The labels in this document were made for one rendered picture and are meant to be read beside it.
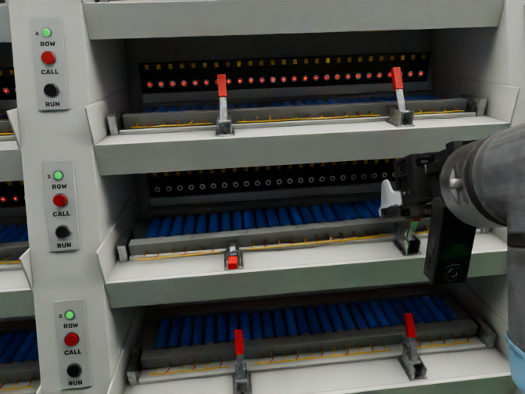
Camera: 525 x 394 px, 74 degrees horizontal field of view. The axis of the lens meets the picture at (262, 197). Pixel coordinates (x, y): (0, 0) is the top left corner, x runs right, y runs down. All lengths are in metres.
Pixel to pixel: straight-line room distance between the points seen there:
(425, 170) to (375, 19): 0.24
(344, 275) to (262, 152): 0.22
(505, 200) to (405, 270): 0.27
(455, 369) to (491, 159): 0.41
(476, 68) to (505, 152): 0.40
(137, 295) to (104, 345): 0.08
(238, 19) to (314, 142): 0.21
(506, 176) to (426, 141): 0.26
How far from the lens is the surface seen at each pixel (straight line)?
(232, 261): 0.45
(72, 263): 0.55
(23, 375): 0.71
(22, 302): 0.60
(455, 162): 0.39
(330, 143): 0.52
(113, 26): 0.58
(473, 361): 0.70
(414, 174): 0.47
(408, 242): 0.56
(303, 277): 0.53
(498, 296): 0.71
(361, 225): 0.59
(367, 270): 0.55
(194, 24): 0.56
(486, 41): 0.71
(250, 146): 0.50
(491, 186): 0.35
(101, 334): 0.57
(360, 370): 0.63
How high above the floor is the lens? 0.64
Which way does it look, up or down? 2 degrees down
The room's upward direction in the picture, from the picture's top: 4 degrees counter-clockwise
